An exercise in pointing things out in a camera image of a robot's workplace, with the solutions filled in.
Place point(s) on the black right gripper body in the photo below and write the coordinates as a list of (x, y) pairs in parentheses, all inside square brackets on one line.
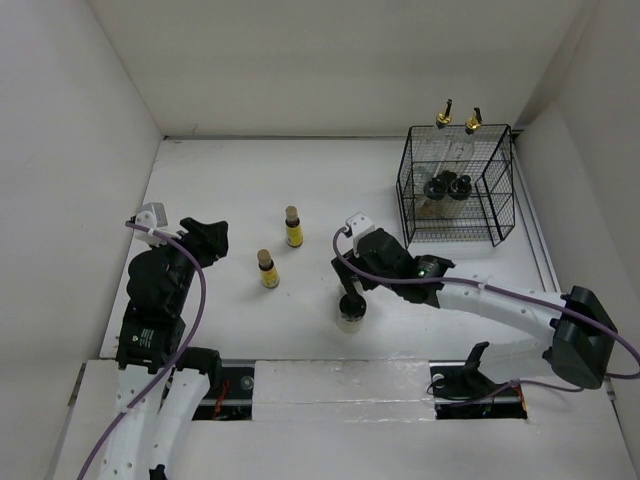
[(360, 263)]

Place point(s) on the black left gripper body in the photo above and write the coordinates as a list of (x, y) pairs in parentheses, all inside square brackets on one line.
[(186, 267)]

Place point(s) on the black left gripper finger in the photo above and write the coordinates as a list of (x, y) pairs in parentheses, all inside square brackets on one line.
[(209, 235), (208, 254)]

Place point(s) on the white spice jar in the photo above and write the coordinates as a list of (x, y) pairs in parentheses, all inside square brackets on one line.
[(351, 313), (459, 192)]

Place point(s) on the brown spice jar black lid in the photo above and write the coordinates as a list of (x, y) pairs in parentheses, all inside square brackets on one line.
[(434, 191)]

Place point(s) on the glass bottle gold pourer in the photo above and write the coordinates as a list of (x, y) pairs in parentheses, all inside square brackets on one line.
[(436, 146)]

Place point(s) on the glass bottle dark contents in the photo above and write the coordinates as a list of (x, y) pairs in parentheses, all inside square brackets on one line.
[(462, 146)]

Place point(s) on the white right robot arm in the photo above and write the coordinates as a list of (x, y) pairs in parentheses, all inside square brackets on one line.
[(567, 335)]

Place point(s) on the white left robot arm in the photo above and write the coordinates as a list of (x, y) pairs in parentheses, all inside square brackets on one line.
[(161, 378)]

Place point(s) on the yellow label bottle far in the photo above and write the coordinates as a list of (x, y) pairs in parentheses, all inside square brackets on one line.
[(294, 236)]

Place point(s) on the yellow label bottle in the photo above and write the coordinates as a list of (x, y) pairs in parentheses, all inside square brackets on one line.
[(269, 275), (294, 236)]

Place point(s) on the yellow label bottle near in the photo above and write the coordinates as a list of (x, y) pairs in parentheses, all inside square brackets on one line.
[(269, 275)]

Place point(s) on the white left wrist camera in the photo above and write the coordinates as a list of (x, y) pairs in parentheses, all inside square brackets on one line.
[(152, 216)]

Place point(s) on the black wire basket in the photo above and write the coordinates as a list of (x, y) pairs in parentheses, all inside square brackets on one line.
[(489, 213)]

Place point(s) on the metal base rail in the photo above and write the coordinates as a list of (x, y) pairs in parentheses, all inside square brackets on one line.
[(348, 391)]

